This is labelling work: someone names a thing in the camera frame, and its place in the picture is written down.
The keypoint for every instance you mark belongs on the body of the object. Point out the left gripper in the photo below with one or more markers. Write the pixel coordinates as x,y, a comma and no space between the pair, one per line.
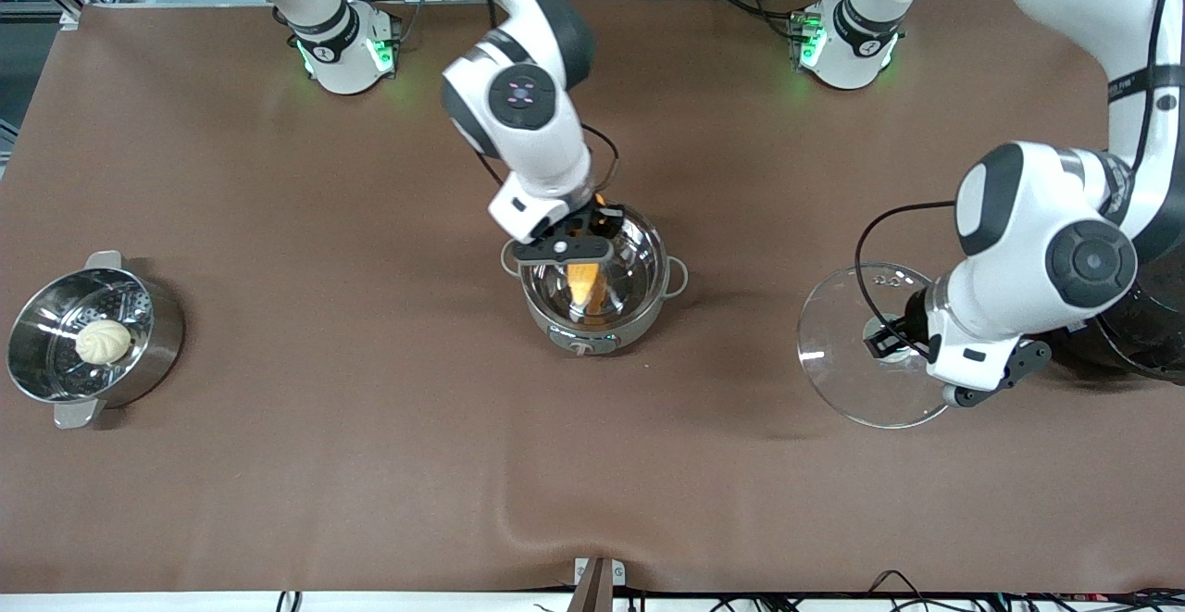
913,322

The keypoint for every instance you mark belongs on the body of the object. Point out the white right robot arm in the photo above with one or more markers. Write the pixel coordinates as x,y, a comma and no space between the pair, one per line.
523,103

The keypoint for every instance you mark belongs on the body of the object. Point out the black rice cooker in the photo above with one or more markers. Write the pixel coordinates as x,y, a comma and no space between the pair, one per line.
1148,339

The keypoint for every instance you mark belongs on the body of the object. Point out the brown table cover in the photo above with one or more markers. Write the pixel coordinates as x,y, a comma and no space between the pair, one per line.
417,482

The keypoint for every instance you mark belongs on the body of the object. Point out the white steamed bun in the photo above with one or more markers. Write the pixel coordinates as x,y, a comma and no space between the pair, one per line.
103,342

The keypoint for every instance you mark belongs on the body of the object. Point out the yellow corn cob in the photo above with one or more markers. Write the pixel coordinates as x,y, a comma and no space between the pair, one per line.
588,288

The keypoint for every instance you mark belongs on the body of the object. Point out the grey camera stand bracket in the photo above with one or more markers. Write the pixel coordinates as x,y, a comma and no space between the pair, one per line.
597,584

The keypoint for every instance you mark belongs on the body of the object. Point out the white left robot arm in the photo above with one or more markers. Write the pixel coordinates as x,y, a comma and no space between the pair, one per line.
1037,223

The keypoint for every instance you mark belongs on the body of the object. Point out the round glass pot lid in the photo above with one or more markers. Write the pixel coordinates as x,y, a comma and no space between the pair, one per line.
842,362

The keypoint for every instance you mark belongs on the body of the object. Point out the grey electric cooking pot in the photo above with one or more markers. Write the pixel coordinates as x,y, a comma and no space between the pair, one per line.
579,342

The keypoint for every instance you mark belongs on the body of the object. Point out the stainless steel steamer pot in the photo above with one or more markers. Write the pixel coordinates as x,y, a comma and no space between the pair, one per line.
148,343

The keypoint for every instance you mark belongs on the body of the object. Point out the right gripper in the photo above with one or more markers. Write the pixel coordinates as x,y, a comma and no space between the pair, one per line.
602,219

